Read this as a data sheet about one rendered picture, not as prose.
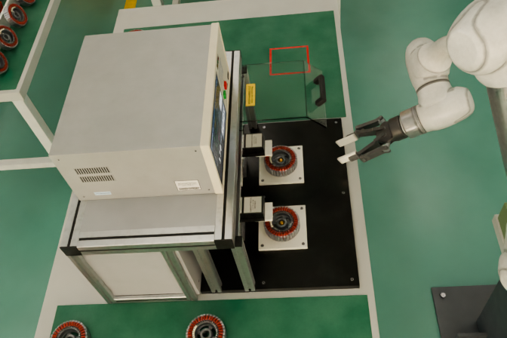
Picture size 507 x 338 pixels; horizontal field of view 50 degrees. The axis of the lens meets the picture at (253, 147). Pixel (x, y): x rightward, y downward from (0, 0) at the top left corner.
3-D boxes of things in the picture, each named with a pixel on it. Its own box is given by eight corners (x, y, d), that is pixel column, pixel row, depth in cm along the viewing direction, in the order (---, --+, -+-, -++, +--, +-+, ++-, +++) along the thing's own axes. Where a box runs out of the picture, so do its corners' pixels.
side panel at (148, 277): (198, 290, 165) (173, 241, 140) (197, 300, 163) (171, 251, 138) (109, 294, 168) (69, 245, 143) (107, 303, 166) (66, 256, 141)
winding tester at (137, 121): (230, 74, 168) (219, 22, 152) (223, 194, 141) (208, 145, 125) (108, 84, 172) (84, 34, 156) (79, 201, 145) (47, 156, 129)
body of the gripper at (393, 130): (411, 142, 169) (384, 153, 173) (407, 121, 174) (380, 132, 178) (400, 130, 164) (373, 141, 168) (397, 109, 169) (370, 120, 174)
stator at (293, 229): (299, 210, 174) (299, 204, 171) (300, 241, 167) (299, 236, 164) (265, 211, 175) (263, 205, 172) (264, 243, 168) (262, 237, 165)
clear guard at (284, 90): (321, 72, 179) (321, 58, 174) (327, 127, 164) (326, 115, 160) (223, 79, 182) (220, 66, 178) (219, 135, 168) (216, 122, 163)
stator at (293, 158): (297, 150, 189) (296, 143, 186) (297, 176, 182) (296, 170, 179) (265, 152, 190) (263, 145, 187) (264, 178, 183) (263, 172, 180)
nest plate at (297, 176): (302, 147, 191) (302, 145, 190) (304, 182, 181) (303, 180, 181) (259, 150, 192) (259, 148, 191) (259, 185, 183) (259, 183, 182)
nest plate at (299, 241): (305, 207, 176) (305, 204, 175) (307, 248, 167) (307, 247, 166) (259, 209, 177) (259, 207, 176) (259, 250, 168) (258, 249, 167)
